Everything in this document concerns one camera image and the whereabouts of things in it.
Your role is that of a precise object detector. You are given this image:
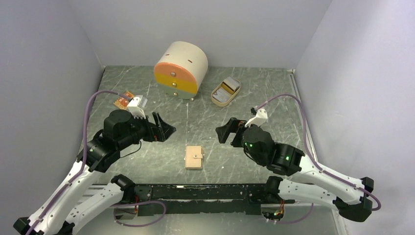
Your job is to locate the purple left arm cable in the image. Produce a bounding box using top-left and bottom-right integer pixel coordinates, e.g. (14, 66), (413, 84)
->
(24, 91), (168, 235)

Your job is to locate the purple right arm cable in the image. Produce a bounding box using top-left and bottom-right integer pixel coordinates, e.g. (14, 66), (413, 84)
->
(254, 94), (382, 225)

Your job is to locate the beige leather card holder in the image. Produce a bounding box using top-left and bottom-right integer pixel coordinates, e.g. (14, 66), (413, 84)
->
(184, 145), (204, 170)

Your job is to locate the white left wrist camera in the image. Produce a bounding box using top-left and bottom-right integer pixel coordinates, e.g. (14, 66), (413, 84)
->
(127, 95), (148, 118)

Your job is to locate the stack of cards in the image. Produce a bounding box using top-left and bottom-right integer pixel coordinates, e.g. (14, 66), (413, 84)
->
(213, 76), (241, 103)

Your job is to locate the round pastel drawer cabinet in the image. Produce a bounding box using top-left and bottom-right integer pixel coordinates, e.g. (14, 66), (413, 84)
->
(153, 41), (208, 99)

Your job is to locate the beige oval card tray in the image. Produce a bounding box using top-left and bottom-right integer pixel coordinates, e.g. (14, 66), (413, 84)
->
(210, 76), (242, 107)

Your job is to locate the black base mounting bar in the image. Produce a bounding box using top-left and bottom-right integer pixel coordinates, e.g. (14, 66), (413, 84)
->
(116, 183), (281, 216)

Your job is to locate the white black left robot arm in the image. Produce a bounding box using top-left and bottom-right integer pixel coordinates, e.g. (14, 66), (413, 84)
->
(13, 110), (176, 235)

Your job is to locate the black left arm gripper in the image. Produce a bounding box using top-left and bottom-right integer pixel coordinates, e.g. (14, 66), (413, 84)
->
(118, 111), (176, 149)

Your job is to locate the orange patterned card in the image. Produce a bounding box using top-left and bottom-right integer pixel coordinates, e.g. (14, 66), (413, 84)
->
(113, 91), (135, 110)

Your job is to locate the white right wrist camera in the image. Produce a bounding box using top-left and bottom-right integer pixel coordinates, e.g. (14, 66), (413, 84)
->
(245, 107), (268, 127)

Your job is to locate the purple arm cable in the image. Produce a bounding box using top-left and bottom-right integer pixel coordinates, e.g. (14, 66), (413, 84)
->
(254, 94), (382, 225)
(24, 91), (168, 235)

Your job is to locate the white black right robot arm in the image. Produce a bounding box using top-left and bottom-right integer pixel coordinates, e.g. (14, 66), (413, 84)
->
(227, 118), (374, 222)

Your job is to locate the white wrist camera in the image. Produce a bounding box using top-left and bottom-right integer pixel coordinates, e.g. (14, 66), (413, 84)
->
(245, 107), (268, 127)
(127, 95), (148, 118)

